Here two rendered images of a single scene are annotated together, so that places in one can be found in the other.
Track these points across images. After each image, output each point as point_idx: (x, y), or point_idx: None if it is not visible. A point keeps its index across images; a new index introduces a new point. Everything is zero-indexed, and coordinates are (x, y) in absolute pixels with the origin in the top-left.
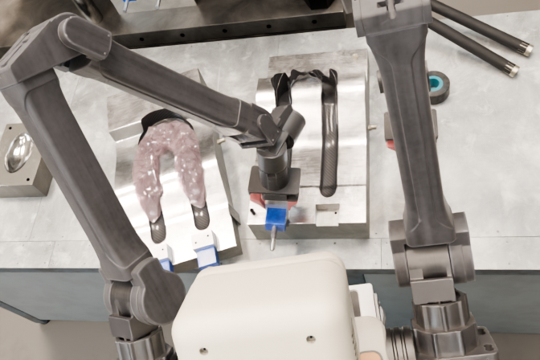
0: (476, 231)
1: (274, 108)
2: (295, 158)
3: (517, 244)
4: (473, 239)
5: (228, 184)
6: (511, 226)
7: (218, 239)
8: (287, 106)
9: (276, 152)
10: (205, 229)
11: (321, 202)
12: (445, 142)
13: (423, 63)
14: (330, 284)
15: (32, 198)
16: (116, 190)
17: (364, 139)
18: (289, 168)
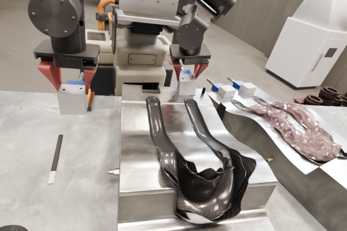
0: (38, 109)
1: (207, 22)
2: (188, 122)
3: (11, 101)
4: (43, 104)
5: (238, 138)
6: (6, 110)
7: (219, 95)
8: (194, 14)
9: (188, 4)
10: (231, 100)
11: (156, 94)
12: (27, 176)
13: None
14: None
15: None
16: (308, 107)
17: (122, 134)
18: (182, 55)
